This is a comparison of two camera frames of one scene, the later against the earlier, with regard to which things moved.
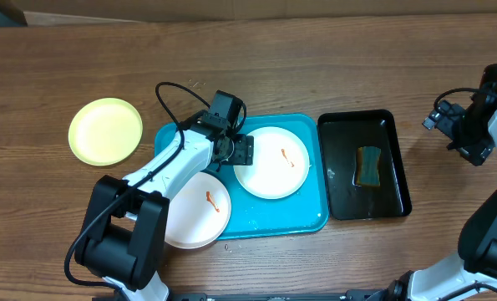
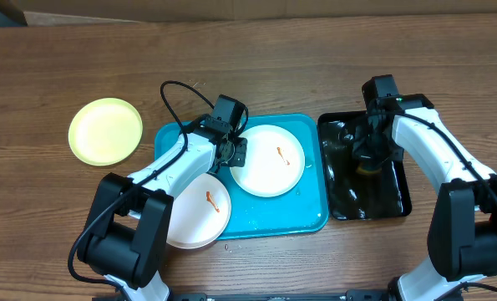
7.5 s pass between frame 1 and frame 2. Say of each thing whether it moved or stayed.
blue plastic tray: stayed
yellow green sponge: moved
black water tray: stayed
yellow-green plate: stayed
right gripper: moved
